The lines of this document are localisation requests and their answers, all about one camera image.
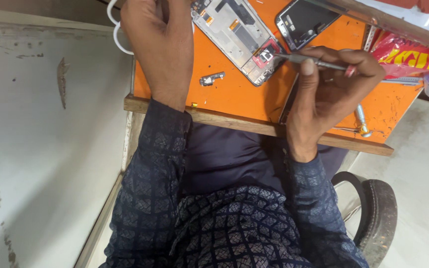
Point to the person's right hand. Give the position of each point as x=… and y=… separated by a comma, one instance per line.
x=330, y=100

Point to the person's left hand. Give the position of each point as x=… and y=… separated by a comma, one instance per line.
x=162, y=44

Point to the metal tweezers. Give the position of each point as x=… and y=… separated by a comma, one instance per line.
x=311, y=61

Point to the silver screwdriver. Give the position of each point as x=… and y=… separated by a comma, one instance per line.
x=361, y=121

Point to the dark phone back cover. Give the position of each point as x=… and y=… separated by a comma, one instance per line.
x=288, y=104

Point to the small grey phone part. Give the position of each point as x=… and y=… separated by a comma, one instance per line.
x=210, y=79

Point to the perforated metal strip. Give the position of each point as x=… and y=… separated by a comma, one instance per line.
x=369, y=37

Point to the black phone screen panel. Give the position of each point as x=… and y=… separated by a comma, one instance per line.
x=304, y=22

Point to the red yellow plastic bag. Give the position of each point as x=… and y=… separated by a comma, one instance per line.
x=412, y=57

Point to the black stool seat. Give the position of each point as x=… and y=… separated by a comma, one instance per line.
x=374, y=219

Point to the person's patterned blue shirt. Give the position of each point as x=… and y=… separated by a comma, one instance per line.
x=233, y=208

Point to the opened silver phone frame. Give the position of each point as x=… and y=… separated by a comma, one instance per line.
x=237, y=37

